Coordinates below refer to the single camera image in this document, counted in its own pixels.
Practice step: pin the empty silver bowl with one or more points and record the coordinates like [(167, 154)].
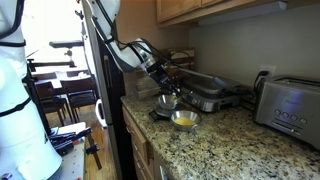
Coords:
[(168, 101)]

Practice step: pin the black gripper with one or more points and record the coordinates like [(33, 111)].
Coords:
[(160, 75)]

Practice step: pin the white wall outlet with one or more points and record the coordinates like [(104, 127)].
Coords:
[(270, 68)]

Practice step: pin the stainless steel panini grill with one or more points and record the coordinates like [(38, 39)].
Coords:
[(213, 93)]

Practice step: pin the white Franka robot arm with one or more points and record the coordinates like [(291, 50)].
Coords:
[(20, 133)]

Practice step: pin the dark wooden dining chair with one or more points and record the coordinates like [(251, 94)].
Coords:
[(80, 96), (50, 100)]

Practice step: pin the large dark wooden cutting board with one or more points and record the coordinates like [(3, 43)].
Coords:
[(185, 55)]

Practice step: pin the light wood base cabinet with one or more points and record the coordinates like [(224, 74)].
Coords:
[(138, 143)]

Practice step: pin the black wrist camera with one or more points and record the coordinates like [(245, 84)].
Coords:
[(156, 66)]

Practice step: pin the stainless steel toaster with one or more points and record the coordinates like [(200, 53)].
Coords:
[(290, 110)]

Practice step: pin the black power plug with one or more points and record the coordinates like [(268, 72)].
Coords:
[(261, 77)]

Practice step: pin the silver bowl with yellow contents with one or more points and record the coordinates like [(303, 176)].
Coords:
[(185, 120)]

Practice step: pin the black tools on cart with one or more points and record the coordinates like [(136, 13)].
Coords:
[(66, 140)]

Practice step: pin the white perforated robot cart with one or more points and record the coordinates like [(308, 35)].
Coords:
[(71, 163)]

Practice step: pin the dining table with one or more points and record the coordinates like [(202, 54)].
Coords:
[(56, 78)]

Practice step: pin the wooden upper cabinet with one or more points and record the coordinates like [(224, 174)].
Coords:
[(176, 8)]

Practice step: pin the black refrigerator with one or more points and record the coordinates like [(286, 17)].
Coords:
[(113, 100)]

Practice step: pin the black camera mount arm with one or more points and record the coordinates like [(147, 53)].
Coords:
[(66, 44)]

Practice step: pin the black steel kitchen scale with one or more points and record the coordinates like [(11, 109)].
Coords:
[(160, 114)]

